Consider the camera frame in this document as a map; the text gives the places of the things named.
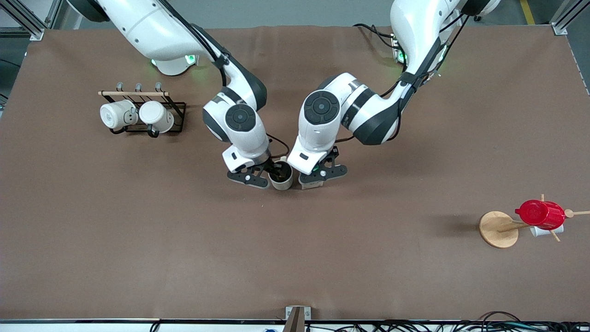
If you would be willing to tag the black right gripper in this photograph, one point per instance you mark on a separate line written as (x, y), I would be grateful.
(277, 168)

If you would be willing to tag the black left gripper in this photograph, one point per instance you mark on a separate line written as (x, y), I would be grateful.
(333, 151)

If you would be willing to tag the grey white ceramic cup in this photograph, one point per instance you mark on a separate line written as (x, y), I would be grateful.
(282, 184)

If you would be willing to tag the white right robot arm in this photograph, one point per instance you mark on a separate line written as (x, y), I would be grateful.
(156, 32)

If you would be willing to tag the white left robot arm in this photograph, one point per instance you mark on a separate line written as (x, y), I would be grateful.
(322, 115)

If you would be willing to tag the red plastic cup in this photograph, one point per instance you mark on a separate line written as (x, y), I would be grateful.
(541, 214)

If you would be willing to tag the small white cup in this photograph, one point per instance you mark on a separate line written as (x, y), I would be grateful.
(539, 232)

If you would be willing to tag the brown table cover sheet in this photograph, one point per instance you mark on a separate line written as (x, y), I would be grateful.
(295, 253)

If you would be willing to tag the plain white mug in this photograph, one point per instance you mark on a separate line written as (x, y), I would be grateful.
(156, 115)

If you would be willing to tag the white mug with face print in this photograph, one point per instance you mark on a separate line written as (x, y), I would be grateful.
(115, 115)

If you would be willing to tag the wooden mug tree stand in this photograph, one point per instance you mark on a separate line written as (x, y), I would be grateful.
(498, 230)

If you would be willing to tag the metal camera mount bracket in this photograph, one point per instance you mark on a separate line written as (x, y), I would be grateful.
(297, 318)

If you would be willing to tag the aluminium frame profile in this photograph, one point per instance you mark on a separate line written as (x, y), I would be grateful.
(27, 20)
(563, 18)

